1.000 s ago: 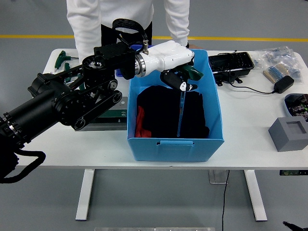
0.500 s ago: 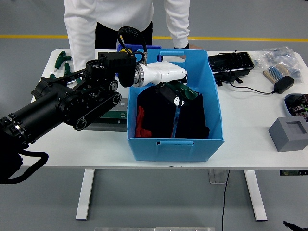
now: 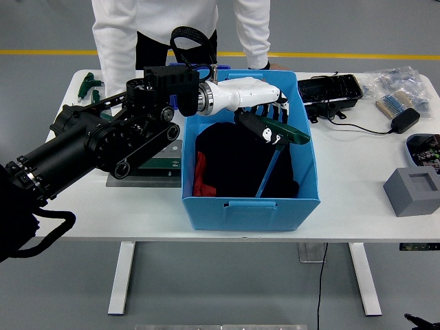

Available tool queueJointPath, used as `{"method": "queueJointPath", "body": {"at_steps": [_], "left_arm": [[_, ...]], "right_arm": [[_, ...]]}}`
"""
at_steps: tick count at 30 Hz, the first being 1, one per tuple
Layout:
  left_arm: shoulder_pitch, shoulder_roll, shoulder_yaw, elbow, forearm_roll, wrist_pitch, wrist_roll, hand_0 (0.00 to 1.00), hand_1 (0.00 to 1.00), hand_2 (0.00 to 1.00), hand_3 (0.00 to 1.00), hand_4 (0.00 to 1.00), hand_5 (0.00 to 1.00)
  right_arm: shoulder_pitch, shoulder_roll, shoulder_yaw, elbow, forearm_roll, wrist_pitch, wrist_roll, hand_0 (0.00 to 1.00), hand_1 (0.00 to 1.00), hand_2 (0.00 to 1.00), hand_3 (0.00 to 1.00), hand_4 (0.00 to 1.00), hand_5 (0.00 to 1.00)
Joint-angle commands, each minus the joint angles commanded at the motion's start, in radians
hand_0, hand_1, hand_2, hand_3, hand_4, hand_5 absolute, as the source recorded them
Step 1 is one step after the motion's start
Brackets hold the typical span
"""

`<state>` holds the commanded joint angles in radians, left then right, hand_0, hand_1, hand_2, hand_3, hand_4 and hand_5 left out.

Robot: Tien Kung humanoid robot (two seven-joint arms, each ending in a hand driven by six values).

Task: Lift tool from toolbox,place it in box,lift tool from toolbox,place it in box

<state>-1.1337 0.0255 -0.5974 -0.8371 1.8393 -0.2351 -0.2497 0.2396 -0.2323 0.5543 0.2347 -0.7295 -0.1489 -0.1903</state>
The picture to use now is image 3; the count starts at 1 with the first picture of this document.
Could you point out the person's right forearm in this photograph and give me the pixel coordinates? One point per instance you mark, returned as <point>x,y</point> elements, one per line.
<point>117,62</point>

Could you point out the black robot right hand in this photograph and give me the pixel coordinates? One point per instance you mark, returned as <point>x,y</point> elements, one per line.
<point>419,322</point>

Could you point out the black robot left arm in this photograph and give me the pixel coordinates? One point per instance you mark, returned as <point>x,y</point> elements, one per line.
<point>68,148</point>

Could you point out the person's left hand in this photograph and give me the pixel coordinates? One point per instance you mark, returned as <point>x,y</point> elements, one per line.
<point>277,67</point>

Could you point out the light blue parts bowl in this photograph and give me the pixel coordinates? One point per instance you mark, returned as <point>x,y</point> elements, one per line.
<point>424,151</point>

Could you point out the clear plastic component bags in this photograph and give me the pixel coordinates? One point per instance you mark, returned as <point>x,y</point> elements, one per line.
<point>395,80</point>

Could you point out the person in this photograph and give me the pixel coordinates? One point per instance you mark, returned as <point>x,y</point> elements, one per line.
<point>154,17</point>

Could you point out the taped resistor strip bundle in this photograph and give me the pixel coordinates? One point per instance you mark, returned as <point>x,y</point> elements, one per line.
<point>392,103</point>

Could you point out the grey block with square recess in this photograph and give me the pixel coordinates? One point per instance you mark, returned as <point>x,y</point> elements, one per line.
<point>405,203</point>

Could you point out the person's left forearm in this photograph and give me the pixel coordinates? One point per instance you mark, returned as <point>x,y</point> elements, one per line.
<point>256,34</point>

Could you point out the small dark blue bin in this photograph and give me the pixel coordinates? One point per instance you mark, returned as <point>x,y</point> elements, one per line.
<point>223,67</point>

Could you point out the grey metal wrench holder stand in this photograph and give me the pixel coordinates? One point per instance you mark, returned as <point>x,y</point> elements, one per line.
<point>165,178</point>

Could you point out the white table leg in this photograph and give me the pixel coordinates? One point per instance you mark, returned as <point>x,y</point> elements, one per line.
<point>366,278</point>
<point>120,278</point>

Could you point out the black plastic tray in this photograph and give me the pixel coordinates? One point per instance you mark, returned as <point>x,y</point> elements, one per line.
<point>330,89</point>

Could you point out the black table control panel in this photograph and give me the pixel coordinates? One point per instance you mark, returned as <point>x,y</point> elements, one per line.
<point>419,247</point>

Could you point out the red cloth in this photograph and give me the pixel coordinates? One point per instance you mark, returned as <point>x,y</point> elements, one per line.
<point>201,175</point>

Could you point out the black power adapter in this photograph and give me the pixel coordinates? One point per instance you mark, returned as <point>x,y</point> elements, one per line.
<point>405,120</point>

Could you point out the black cloth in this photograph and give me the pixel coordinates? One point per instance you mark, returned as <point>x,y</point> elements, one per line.
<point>233,165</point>

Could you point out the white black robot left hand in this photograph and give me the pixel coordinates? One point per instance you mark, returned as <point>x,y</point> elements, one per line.
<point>247,93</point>

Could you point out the grey metal table bracket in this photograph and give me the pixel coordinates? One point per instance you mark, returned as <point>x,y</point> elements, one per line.
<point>311,252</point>

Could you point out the large light blue storage box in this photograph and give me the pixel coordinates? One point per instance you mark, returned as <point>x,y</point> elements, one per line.
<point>254,216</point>

